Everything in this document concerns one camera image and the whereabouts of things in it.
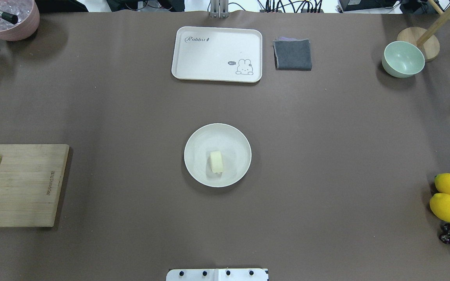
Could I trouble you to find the cream round plate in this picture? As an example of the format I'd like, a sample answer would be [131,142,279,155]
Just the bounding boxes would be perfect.
[184,123,252,187]

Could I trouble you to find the white steamed bun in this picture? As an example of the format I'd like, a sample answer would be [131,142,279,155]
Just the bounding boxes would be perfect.
[209,151,224,174]

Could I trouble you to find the cream rabbit tray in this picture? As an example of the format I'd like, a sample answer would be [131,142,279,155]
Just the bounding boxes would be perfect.
[171,26,263,83]

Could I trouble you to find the folded grey cloth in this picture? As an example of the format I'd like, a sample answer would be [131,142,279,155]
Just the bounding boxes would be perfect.
[273,37,313,71]

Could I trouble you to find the mint green bowl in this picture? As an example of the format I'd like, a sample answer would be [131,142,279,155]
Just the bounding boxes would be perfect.
[381,41,426,78]

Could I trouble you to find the bamboo cutting board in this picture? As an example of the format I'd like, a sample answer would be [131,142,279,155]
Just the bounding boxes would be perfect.
[0,144,70,227]

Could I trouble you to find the wooden cup tree stand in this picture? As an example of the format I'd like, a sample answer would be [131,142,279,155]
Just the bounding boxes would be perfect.
[396,0,450,62]

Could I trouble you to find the yellow lemon near lime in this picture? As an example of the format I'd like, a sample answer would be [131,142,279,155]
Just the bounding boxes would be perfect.
[429,193,450,223]

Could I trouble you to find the pink bowl with ice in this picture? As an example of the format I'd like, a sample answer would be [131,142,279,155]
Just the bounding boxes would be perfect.
[0,0,40,41]

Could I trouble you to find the dark cherries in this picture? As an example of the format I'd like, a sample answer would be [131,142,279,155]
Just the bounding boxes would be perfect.
[439,223,450,244]

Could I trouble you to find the aluminium frame post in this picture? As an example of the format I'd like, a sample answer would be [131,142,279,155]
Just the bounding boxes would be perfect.
[209,0,230,18]

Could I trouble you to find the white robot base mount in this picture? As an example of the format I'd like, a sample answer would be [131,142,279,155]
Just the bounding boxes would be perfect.
[166,268,270,281]

